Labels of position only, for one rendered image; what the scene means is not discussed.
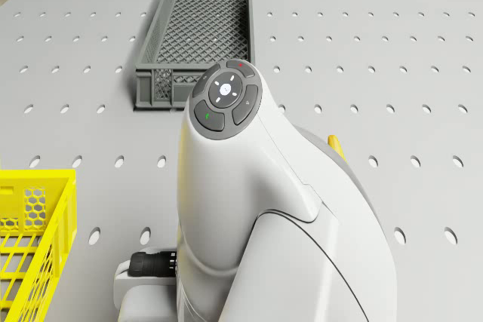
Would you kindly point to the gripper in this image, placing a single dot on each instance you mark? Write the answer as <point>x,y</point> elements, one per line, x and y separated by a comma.
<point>147,292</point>

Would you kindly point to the dark grey basket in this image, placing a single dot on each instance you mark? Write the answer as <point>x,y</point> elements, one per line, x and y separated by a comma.
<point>203,20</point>

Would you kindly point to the yellow basket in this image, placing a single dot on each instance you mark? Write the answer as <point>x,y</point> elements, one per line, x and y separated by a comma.
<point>34,194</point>

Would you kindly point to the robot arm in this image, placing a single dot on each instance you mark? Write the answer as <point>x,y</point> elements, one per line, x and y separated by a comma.
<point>271,224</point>

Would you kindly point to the banana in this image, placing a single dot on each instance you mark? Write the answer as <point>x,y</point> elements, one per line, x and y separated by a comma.
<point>336,146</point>

